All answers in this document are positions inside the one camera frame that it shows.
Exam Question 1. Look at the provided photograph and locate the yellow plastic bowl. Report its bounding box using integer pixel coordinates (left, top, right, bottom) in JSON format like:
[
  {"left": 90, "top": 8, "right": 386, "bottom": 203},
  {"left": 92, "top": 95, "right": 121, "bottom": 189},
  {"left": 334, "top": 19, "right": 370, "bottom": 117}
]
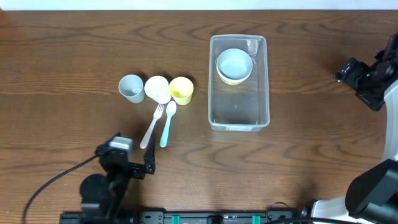
[{"left": 219, "top": 73, "right": 249, "bottom": 85}]

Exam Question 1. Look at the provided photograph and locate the white plastic fork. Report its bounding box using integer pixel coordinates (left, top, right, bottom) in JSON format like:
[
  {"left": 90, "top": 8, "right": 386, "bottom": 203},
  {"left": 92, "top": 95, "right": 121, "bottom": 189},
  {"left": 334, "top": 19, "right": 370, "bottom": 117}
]
[{"left": 139, "top": 104, "right": 164, "bottom": 149}]

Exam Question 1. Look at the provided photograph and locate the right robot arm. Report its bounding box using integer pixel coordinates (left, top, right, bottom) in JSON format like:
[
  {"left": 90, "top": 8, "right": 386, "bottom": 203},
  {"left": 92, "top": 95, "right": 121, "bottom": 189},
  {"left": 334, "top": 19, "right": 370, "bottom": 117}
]
[{"left": 301, "top": 34, "right": 397, "bottom": 223}]

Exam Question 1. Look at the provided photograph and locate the yellow plastic cup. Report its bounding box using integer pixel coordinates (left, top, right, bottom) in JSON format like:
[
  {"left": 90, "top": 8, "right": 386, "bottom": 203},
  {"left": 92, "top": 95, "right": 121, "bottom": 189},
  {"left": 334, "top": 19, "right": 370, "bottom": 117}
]
[{"left": 169, "top": 77, "right": 194, "bottom": 106}]

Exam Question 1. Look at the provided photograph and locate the light blue plastic spoon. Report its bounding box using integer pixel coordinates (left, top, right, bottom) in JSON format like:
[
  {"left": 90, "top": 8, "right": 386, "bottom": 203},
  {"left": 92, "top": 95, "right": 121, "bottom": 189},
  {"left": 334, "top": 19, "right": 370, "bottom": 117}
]
[{"left": 160, "top": 101, "right": 177, "bottom": 147}]

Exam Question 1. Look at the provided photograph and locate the clear plastic storage container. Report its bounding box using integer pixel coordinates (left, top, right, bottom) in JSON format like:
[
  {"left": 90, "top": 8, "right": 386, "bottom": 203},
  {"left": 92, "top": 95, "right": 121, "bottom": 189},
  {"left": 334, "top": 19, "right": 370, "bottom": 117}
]
[{"left": 208, "top": 34, "right": 271, "bottom": 132}]

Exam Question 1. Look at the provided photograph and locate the grey plastic cup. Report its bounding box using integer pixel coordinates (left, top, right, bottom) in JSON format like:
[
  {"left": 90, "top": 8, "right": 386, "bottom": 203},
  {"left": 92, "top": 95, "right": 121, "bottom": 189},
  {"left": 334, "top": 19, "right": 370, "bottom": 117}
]
[{"left": 118, "top": 75, "right": 146, "bottom": 104}]

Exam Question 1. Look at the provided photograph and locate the left black cable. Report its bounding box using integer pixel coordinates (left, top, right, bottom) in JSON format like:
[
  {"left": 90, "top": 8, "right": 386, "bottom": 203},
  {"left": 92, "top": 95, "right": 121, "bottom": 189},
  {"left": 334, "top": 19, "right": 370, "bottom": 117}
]
[{"left": 21, "top": 155, "right": 99, "bottom": 224}]

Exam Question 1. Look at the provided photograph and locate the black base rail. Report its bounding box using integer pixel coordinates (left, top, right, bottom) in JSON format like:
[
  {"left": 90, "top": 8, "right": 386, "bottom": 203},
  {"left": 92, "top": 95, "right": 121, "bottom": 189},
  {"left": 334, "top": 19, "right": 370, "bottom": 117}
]
[{"left": 59, "top": 210, "right": 298, "bottom": 224}]

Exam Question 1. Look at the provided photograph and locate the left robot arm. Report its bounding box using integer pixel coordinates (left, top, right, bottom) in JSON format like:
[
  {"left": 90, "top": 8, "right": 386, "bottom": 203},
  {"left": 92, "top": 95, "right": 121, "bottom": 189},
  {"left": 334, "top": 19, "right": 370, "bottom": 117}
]
[{"left": 80, "top": 133, "right": 155, "bottom": 223}]

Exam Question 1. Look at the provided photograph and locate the white plastic cup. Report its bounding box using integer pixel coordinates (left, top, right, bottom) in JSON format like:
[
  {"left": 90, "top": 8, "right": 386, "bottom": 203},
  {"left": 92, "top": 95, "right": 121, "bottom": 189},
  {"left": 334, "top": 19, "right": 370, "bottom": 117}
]
[{"left": 144, "top": 76, "right": 172, "bottom": 104}]

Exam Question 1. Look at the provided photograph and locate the grey plastic bowl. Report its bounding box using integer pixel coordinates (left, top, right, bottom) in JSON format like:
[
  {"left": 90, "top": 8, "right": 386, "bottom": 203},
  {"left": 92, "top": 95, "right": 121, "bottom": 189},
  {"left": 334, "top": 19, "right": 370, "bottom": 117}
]
[{"left": 216, "top": 49, "right": 253, "bottom": 81}]

